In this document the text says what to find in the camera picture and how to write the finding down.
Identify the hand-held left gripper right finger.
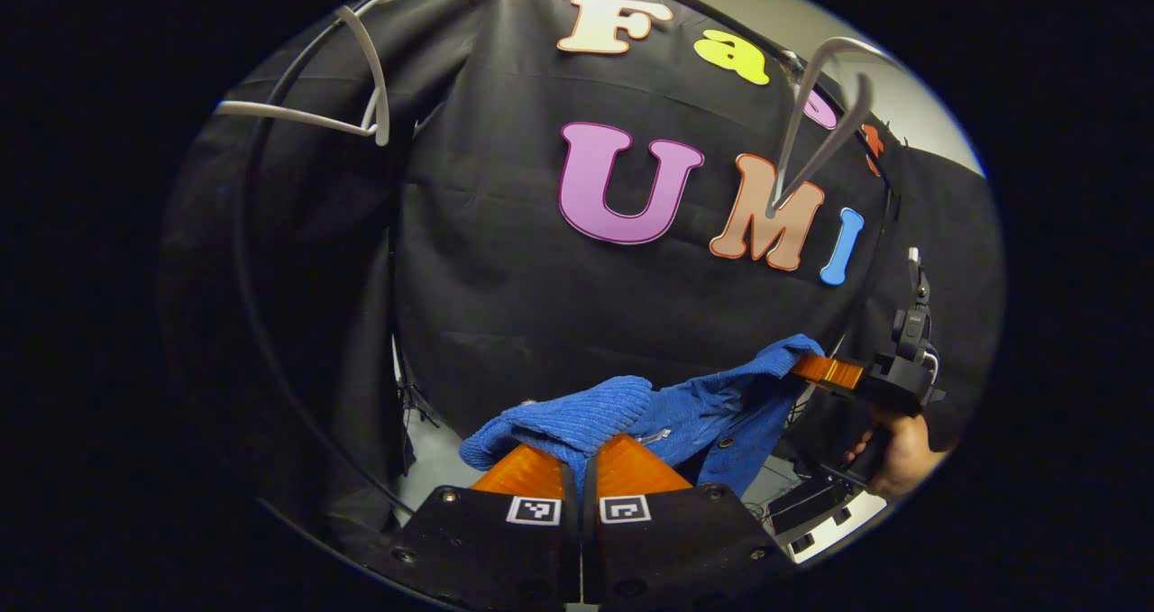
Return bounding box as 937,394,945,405
582,434,799,612

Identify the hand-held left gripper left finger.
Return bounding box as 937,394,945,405
365,443,582,612

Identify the blue corduroy shirt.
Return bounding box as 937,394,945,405
460,334,826,498

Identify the white plastic hanger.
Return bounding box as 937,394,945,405
215,4,391,148
766,37,907,219

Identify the black clothes rack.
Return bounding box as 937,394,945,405
231,0,902,516

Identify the white panel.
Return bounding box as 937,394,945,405
789,493,891,564

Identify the black backdrop stand tripod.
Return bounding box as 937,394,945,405
392,333,444,480

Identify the black backdrop cloth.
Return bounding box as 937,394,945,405
162,0,1006,559

